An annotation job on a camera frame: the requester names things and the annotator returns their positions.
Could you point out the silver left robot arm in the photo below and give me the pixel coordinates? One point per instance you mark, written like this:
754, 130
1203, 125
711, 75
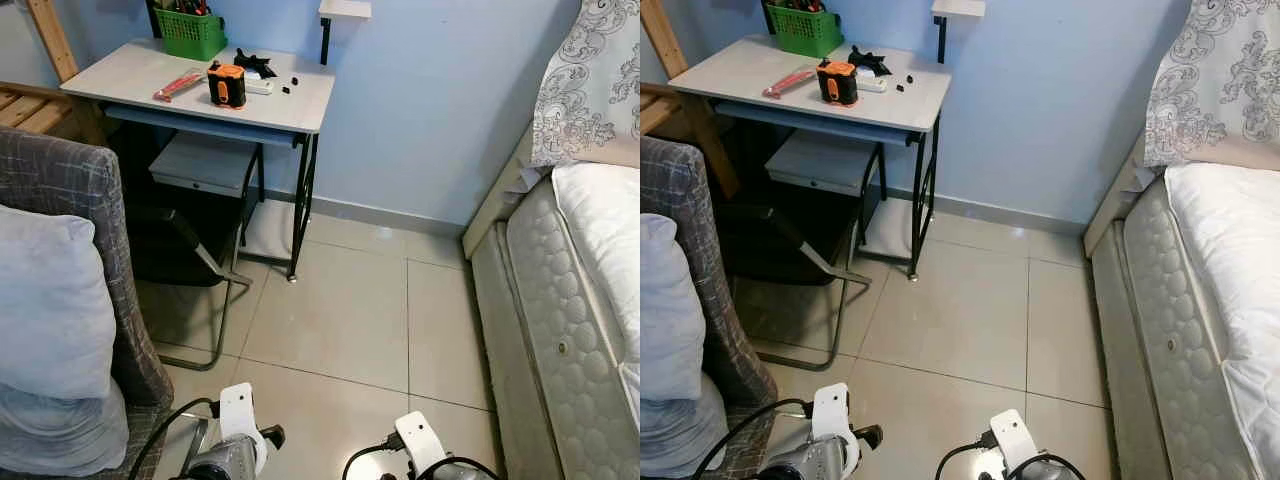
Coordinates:
810, 462
225, 462

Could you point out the grey blue cushion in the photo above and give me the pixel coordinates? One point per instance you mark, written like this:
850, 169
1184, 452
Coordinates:
680, 430
60, 430

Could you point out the black folding chair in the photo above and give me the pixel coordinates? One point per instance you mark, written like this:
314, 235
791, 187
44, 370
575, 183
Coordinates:
165, 250
765, 250

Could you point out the pale blue pillow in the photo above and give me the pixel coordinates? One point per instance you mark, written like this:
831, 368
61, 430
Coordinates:
666, 310
50, 310

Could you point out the grey plaid armchair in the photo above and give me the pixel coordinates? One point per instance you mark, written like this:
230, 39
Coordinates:
700, 240
75, 185

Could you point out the white quilt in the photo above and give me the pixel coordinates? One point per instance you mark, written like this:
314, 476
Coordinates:
1235, 250
605, 230

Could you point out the small white box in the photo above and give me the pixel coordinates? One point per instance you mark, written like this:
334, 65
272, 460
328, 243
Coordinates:
260, 87
873, 85

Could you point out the orange black box device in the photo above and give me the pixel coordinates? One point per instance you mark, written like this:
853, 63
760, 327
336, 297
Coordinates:
838, 84
227, 86

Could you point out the red flat package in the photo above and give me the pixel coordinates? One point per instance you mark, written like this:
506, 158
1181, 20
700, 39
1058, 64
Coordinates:
790, 83
180, 85

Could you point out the black crumpled cloth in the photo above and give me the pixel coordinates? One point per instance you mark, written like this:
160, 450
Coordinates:
252, 64
866, 61

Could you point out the wooden slatted bench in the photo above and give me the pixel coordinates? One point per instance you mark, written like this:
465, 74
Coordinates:
30, 108
655, 110

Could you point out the green plastic basket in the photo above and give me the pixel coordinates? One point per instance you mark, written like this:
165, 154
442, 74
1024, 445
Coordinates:
805, 34
190, 36

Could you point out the red black pens bundle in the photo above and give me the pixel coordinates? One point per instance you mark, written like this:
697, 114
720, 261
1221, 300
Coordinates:
800, 5
185, 6

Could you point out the grey floral pillow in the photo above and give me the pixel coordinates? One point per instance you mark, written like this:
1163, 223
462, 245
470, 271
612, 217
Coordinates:
590, 80
1215, 80

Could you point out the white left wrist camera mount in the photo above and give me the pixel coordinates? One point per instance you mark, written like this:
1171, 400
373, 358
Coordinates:
238, 410
830, 410

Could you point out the beige bed frame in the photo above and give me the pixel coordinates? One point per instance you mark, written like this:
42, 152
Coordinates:
1108, 300
490, 290

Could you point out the grey desk black metal frame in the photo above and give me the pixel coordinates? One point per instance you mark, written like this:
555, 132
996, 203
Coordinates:
905, 100
290, 105

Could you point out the white shelf black bracket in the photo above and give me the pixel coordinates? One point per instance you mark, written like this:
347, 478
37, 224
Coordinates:
345, 9
958, 8

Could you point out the wooden slanted post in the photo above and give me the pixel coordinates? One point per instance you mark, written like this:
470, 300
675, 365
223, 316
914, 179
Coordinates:
50, 35
660, 30

